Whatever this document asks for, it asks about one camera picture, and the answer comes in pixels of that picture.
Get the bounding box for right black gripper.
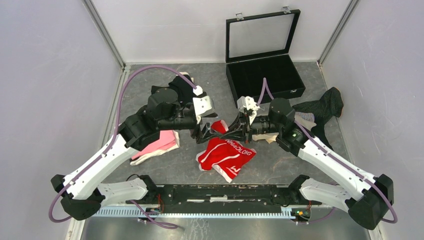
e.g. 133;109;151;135
219;111;282;145

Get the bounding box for red boxer briefs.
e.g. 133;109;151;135
196;137;257;183

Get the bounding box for black display case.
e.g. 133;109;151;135
225;9;306;104

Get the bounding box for beige grey ribbed underwear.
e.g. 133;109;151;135
252;133;279;144

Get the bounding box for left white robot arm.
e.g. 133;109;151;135
51;89;215;221

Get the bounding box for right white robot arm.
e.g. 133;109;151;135
223;96;398;230

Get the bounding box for pink underwear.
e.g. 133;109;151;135
129;130;180;166

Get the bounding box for black underwear with beige band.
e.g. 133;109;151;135
151;75;196;106

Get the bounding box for grey striped underwear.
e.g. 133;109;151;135
295;111;317;131

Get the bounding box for dark striped black underwear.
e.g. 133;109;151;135
292;87;344;150

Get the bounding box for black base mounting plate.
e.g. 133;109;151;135
137;184;320;214

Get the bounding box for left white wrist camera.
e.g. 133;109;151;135
192;85;215;124

